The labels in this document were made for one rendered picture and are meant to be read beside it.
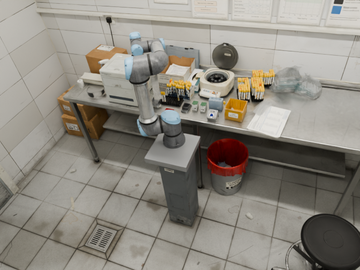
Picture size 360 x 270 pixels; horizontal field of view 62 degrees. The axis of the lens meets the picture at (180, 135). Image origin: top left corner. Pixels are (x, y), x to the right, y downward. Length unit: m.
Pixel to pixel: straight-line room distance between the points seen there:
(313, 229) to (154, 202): 1.43
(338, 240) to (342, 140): 0.63
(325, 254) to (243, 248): 0.82
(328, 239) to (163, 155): 1.08
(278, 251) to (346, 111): 1.17
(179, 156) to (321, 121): 1.03
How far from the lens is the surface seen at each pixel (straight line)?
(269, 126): 2.15
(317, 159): 2.88
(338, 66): 2.58
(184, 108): 2.28
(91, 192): 3.07
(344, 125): 2.32
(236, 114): 2.15
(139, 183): 2.99
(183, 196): 2.31
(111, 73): 2.33
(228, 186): 2.68
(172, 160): 1.89
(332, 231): 2.03
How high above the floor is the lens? 2.32
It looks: 44 degrees down
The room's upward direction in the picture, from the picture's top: 7 degrees counter-clockwise
